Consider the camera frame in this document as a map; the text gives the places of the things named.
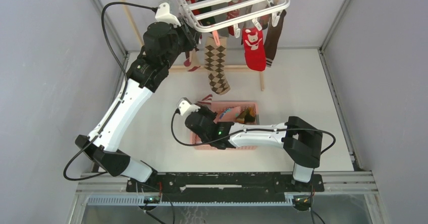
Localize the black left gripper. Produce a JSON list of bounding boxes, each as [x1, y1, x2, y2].
[[162, 18, 201, 70]]

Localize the grey ribbed sock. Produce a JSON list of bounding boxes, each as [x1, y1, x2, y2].
[[196, 94, 213, 108]]

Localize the pink plastic basket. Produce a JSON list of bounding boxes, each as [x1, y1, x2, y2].
[[190, 102, 261, 150]]

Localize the pink patterned sock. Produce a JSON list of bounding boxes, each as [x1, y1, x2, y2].
[[214, 106, 242, 123]]

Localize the brown argyle sock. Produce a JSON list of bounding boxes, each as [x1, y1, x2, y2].
[[204, 36, 230, 95]]

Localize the wooden hanger stand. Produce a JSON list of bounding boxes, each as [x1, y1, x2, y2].
[[110, 0, 284, 92]]

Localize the dark brown sock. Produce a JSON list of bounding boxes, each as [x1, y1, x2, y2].
[[264, 10, 287, 68]]

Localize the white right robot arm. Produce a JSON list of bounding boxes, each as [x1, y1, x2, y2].
[[178, 102, 324, 192]]

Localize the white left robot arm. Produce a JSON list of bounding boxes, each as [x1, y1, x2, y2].
[[75, 18, 200, 192]]

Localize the white plastic clip hanger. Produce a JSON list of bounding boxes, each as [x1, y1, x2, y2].
[[177, 0, 291, 37]]

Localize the pink plastic clip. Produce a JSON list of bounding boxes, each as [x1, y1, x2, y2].
[[212, 30, 221, 46]]

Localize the maroon purple striped sock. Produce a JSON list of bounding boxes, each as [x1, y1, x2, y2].
[[183, 48, 201, 72]]

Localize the red white patterned sock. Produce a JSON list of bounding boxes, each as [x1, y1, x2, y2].
[[226, 0, 242, 36]]

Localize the red bear sock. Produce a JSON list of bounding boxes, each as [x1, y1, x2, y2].
[[242, 27, 266, 72]]

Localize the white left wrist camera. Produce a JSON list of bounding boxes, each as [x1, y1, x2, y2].
[[155, 0, 182, 28]]

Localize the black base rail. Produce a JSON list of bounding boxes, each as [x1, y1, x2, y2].
[[126, 172, 325, 203]]

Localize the black left camera cable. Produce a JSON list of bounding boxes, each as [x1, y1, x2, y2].
[[63, 1, 158, 182]]

